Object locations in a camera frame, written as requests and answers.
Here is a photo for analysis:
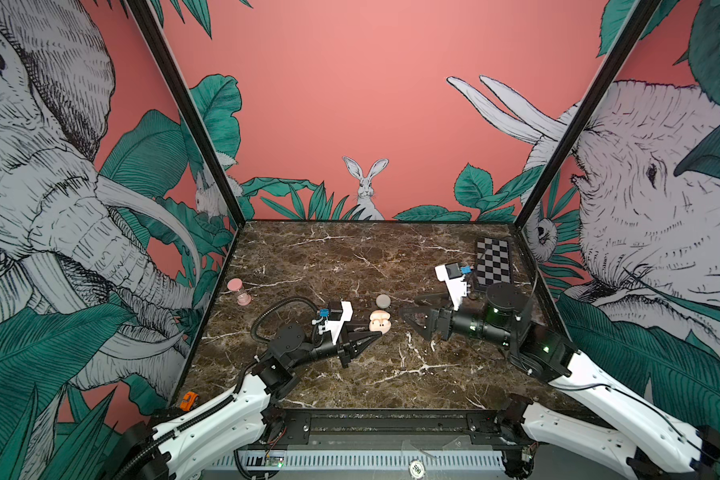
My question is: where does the pink earbud charging case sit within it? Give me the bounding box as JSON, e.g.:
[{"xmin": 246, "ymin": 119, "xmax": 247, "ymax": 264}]
[{"xmin": 369, "ymin": 310, "xmax": 391, "ymax": 334}]

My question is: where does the white round earbud case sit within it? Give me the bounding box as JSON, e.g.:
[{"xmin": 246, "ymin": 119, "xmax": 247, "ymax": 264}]
[{"xmin": 376, "ymin": 294, "xmax": 391, "ymax": 309}]

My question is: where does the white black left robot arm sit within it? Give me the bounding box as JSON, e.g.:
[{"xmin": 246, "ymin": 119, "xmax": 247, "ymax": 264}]
[{"xmin": 97, "ymin": 322, "xmax": 383, "ymax": 479}]

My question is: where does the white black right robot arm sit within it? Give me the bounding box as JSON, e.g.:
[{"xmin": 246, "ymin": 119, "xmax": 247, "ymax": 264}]
[{"xmin": 399, "ymin": 283, "xmax": 720, "ymax": 479}]

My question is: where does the folded black white chessboard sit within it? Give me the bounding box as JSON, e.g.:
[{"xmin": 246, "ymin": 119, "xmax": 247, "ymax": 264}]
[{"xmin": 473, "ymin": 237, "xmax": 514, "ymax": 292}]

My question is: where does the pink sand hourglass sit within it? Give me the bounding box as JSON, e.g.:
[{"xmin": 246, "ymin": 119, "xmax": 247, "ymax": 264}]
[{"xmin": 227, "ymin": 278, "xmax": 252, "ymax": 306}]

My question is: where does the orange clip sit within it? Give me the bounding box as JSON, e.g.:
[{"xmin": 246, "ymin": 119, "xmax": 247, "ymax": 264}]
[{"xmin": 178, "ymin": 391, "xmax": 199, "ymax": 412}]

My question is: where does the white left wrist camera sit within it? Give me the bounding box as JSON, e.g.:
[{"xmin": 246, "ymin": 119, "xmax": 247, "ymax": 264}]
[{"xmin": 312, "ymin": 301, "xmax": 353, "ymax": 344}]

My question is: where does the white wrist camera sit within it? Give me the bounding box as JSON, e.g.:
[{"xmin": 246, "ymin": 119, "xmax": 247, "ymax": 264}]
[
  {"xmin": 435, "ymin": 263, "xmax": 472, "ymax": 311},
  {"xmin": 312, "ymin": 301, "xmax": 353, "ymax": 344}
]

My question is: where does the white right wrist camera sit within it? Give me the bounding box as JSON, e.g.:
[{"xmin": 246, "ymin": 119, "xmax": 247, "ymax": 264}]
[{"xmin": 435, "ymin": 263, "xmax": 472, "ymax": 311}]

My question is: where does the black front mounting rail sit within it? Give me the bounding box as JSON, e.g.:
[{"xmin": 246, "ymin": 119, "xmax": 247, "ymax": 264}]
[{"xmin": 137, "ymin": 407, "xmax": 631, "ymax": 448}]

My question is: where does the white slotted cable duct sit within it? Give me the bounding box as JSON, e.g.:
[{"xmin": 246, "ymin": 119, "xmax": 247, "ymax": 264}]
[{"xmin": 238, "ymin": 450, "xmax": 504, "ymax": 472}]

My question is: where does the black right corner frame post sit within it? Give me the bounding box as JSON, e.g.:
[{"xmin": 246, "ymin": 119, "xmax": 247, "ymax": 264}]
[{"xmin": 514, "ymin": 0, "xmax": 661, "ymax": 229}]

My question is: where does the black corner frame post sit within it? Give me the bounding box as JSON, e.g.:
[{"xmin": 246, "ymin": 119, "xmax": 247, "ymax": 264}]
[
  {"xmin": 514, "ymin": 0, "xmax": 661, "ymax": 229},
  {"xmin": 126, "ymin": 0, "xmax": 246, "ymax": 228}
]

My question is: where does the black left corner frame post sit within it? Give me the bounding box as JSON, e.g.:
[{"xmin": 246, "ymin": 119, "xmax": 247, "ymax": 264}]
[{"xmin": 126, "ymin": 0, "xmax": 246, "ymax": 228}]

